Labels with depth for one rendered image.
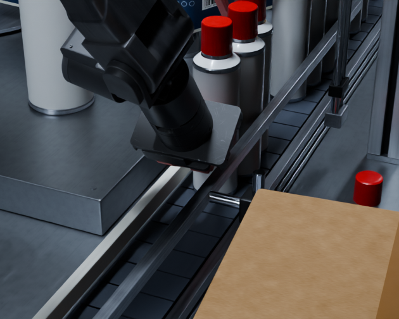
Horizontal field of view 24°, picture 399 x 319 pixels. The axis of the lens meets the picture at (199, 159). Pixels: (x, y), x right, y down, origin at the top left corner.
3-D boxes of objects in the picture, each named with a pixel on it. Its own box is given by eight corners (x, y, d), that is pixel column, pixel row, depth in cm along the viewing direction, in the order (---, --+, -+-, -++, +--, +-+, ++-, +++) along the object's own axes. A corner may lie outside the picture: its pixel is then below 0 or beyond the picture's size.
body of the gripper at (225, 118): (154, 96, 97) (134, 62, 90) (245, 115, 94) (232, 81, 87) (133, 151, 95) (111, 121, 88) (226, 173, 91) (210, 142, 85)
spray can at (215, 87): (201, 172, 109) (202, 9, 99) (243, 180, 108) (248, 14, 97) (186, 194, 105) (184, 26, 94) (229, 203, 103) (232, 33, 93)
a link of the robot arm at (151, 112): (166, 109, 80) (197, 56, 82) (102, 83, 83) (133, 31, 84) (185, 142, 87) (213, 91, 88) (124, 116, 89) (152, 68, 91)
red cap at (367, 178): (372, 209, 111) (374, 187, 110) (348, 200, 113) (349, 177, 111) (386, 198, 113) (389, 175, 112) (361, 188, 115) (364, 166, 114)
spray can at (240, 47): (230, 153, 113) (233, -7, 103) (268, 164, 111) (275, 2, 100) (209, 172, 109) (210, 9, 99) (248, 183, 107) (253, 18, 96)
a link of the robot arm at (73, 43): (130, 81, 75) (183, 2, 78) (20, 36, 79) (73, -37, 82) (161, 150, 85) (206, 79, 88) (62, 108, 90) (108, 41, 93)
